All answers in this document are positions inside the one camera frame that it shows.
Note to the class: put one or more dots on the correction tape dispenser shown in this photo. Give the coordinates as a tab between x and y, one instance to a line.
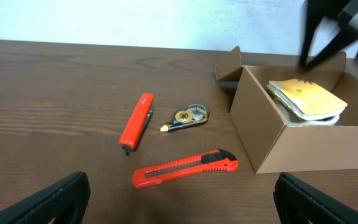
193	115

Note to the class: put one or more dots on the open brown cardboard box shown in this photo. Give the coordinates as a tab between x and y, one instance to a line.
271	143

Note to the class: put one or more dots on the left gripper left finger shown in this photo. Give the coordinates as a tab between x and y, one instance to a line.
62	202

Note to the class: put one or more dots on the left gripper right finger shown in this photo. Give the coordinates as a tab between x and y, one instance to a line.
298	202

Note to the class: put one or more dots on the red stapler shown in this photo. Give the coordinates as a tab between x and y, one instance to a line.
137	124

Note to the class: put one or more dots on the red utility knife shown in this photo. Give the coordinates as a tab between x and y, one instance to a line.
215	160

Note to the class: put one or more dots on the yellow sticky note pad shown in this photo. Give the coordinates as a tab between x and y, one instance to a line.
306	100

